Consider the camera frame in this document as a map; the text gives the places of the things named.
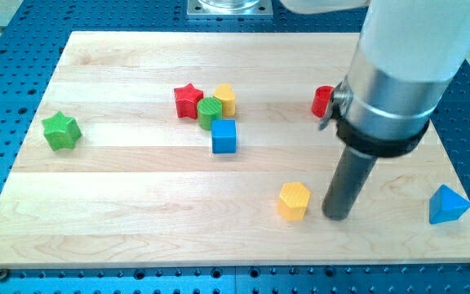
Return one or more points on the yellow hexagon block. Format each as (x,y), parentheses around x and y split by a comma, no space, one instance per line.
(293,201)

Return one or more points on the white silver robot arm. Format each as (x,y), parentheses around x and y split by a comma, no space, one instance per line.
(407,54)

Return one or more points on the blue cube block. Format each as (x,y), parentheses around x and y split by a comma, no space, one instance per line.
(224,136)

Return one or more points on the green cylinder block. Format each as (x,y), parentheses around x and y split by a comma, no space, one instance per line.
(209,109)

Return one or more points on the yellow heart block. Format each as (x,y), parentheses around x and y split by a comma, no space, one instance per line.
(225,94)

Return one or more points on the red star block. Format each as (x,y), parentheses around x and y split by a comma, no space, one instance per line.
(186,100)

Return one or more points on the light wooden board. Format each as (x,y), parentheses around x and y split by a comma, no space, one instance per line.
(142,187)

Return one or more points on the red cylinder block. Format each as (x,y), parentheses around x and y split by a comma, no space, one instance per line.
(321,100)

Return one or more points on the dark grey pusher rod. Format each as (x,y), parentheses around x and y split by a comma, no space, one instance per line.
(350,175)

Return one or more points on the green star block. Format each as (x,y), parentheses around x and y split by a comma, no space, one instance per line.
(61,131)

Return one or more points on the blue triangle block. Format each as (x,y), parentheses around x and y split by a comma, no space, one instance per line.
(446,205)

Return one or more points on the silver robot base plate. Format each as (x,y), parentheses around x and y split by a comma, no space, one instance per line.
(225,8)

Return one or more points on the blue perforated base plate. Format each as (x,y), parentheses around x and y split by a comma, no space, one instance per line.
(32,39)

